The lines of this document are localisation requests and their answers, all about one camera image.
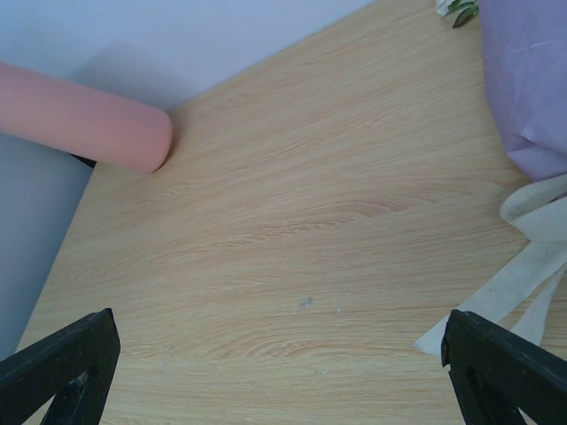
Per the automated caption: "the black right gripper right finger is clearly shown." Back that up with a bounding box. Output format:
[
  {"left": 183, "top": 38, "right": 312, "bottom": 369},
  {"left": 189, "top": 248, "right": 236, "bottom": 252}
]
[{"left": 441, "top": 310, "right": 566, "bottom": 424}]

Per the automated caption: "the cream ribbon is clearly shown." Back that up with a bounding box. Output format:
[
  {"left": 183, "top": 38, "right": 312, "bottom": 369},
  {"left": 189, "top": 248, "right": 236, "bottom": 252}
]
[{"left": 415, "top": 173, "right": 567, "bottom": 358}]

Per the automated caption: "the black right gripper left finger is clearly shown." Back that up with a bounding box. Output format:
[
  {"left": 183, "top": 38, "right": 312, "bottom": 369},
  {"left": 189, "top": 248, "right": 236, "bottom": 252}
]
[{"left": 1, "top": 308, "right": 120, "bottom": 424}]

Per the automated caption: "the pink cylindrical vase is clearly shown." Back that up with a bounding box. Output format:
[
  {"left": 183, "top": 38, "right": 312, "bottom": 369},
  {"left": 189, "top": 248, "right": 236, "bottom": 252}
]
[{"left": 1, "top": 62, "right": 173, "bottom": 173}]

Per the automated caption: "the purple flower bouquet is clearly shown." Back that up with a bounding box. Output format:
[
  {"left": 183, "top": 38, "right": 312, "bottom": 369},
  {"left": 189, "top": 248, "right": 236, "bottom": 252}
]
[{"left": 436, "top": 0, "right": 567, "bottom": 182}]

